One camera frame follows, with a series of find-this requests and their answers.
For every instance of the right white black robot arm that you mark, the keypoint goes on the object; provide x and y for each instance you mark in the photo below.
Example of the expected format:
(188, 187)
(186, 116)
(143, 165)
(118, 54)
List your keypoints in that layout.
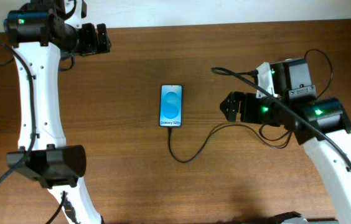
(285, 96)

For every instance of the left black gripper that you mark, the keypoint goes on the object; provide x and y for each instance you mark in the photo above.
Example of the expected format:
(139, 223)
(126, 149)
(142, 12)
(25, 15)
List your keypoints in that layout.
(93, 46)

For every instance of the blue screen Galaxy smartphone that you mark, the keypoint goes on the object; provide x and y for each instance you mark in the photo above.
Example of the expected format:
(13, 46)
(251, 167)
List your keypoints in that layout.
(171, 106)

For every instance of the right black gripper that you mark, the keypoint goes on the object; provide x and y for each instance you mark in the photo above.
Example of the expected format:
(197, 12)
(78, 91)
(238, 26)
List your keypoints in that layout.
(248, 102)

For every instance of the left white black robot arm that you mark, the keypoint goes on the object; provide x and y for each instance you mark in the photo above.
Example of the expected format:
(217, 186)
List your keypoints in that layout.
(42, 34)

